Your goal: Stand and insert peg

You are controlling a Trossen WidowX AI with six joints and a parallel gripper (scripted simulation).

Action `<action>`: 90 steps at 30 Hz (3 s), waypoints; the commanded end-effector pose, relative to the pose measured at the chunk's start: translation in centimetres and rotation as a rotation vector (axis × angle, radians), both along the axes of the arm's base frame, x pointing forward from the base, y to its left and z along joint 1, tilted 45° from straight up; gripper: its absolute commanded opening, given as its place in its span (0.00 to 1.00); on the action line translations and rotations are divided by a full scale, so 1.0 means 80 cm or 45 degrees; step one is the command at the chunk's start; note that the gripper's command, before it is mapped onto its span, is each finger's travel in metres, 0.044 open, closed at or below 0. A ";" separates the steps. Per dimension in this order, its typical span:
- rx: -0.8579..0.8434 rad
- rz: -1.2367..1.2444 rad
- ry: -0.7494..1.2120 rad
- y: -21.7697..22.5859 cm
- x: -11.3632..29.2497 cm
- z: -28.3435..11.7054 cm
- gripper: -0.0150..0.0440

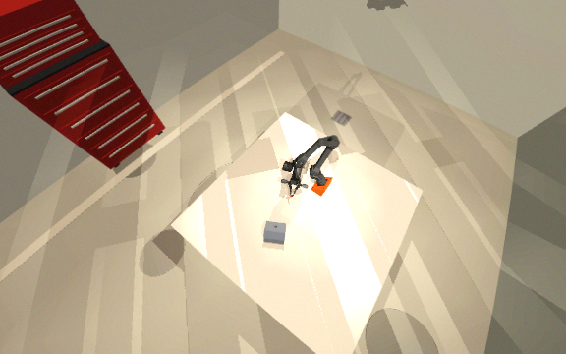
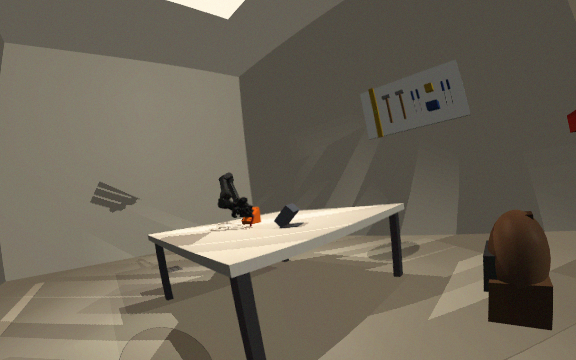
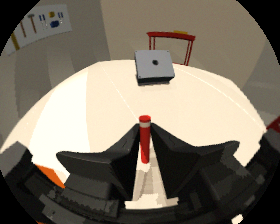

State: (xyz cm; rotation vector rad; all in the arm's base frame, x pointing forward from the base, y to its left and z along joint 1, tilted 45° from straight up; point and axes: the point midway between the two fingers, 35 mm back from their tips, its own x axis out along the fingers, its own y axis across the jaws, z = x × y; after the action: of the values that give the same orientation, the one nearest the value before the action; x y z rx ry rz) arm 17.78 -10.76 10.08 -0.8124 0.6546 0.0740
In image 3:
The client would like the red peg with white band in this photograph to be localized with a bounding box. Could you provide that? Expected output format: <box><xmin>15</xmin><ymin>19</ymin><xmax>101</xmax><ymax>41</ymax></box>
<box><xmin>139</xmin><ymin>116</ymin><xmax>151</xmax><ymax>164</ymax></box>

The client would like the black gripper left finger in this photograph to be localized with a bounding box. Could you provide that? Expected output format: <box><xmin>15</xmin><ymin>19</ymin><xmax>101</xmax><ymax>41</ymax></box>
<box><xmin>55</xmin><ymin>124</ymin><xmax>141</xmax><ymax>201</ymax></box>

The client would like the grey square panel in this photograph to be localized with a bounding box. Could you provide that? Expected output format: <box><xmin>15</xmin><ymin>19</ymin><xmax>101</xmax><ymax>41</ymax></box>
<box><xmin>135</xmin><ymin>49</ymin><xmax>176</xmax><ymax>85</ymax></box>

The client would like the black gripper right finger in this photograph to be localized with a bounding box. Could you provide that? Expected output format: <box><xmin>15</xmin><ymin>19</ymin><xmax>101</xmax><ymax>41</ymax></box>
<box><xmin>149</xmin><ymin>123</ymin><xmax>241</xmax><ymax>198</ymax></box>

